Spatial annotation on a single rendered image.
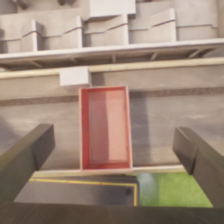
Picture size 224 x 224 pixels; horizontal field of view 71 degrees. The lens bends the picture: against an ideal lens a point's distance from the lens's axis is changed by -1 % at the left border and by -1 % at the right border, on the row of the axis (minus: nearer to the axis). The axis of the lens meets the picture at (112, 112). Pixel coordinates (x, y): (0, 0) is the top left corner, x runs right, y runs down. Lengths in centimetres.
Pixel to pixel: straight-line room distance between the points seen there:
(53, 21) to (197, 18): 56
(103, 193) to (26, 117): 71
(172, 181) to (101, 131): 103
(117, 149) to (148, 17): 56
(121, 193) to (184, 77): 83
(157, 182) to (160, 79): 103
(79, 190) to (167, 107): 82
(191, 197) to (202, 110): 103
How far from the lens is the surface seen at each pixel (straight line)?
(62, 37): 73
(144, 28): 71
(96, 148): 75
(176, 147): 17
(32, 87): 89
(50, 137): 16
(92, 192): 123
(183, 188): 166
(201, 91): 87
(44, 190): 132
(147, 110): 76
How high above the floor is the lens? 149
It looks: 82 degrees down
